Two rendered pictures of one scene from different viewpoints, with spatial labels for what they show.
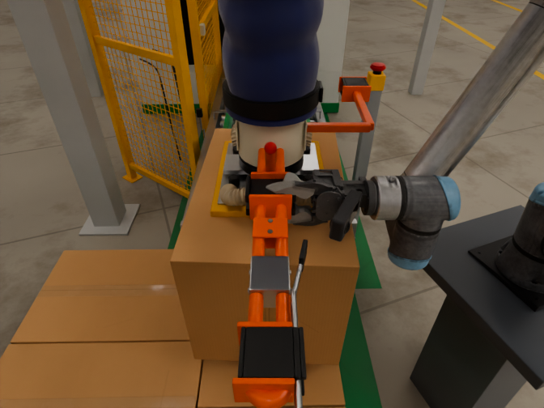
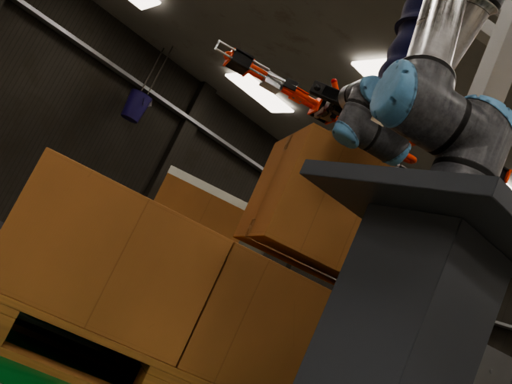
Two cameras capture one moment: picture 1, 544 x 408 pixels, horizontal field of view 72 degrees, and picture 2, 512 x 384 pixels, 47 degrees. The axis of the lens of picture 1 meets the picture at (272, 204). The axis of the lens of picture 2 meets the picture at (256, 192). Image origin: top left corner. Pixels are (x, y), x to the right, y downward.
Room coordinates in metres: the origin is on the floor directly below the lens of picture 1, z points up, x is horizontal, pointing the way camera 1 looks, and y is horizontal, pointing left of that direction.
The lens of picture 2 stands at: (-0.01, -1.90, 0.35)
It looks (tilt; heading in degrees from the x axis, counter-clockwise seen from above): 11 degrees up; 75
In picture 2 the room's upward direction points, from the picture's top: 25 degrees clockwise
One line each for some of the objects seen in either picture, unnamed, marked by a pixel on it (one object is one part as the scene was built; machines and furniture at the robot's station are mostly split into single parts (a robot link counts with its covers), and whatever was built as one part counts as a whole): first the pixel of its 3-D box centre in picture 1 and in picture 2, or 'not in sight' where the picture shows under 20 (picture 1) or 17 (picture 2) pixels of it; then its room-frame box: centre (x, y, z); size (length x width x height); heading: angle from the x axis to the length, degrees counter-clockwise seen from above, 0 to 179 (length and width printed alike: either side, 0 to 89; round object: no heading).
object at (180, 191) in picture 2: not in sight; (196, 216); (0.73, 1.96, 0.82); 0.60 x 0.40 x 0.40; 173
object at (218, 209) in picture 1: (235, 169); not in sight; (0.86, 0.10, 1.03); 0.34 x 0.10 x 0.05; 0
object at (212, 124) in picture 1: (217, 119); not in sight; (2.29, 0.36, 0.50); 2.31 x 0.05 x 0.19; 1
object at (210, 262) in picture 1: (270, 234); (343, 220); (0.84, 0.00, 0.81); 0.60 x 0.40 x 0.40; 177
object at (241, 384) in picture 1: (264, 360); (238, 62); (0.26, 0.01, 1.12); 0.08 x 0.07 x 0.05; 0
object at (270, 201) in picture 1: (270, 195); (324, 110); (0.61, 0.00, 1.13); 0.10 x 0.08 x 0.06; 90
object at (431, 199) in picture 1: (423, 199); (366, 93); (0.61, -0.31, 1.12); 0.12 x 0.09 x 0.10; 91
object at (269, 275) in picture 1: (269, 281); (272, 82); (0.39, 0.00, 1.12); 0.07 x 0.07 x 0.04; 0
